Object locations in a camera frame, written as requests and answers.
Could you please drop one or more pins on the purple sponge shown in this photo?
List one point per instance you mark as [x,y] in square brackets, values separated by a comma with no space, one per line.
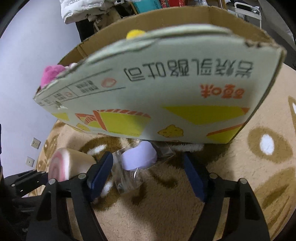
[131,165]

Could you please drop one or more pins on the pink swirl roll cake plush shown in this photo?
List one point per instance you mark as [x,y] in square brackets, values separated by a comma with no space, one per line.
[68,163]

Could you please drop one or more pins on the yellow plush toy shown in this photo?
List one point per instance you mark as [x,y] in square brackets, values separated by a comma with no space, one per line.
[134,33]

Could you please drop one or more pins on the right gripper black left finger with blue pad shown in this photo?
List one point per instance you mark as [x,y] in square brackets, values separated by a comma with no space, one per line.
[51,220]

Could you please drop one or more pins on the white wall socket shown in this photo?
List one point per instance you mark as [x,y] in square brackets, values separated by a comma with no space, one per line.
[35,143]
[30,161]

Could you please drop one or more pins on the white puffer jacket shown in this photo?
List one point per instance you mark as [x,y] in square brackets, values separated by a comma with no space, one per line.
[77,10]

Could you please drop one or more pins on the teal bag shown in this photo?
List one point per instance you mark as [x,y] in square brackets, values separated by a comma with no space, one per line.
[146,5]

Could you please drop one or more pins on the beige trench coat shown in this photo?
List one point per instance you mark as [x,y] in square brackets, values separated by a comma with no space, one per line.
[104,21]

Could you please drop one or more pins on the printed cardboard box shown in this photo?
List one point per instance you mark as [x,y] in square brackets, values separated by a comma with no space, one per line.
[197,75]

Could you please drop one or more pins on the white rolling cart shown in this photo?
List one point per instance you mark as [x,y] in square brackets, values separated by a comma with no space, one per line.
[246,11]

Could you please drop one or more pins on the red gift bag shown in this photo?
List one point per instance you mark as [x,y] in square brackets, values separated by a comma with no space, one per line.
[173,3]

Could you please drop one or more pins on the pink plush toy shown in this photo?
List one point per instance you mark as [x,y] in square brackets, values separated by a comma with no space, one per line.
[50,73]

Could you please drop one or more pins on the beige floral carpet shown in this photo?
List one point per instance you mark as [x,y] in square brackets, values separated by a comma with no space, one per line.
[165,208]

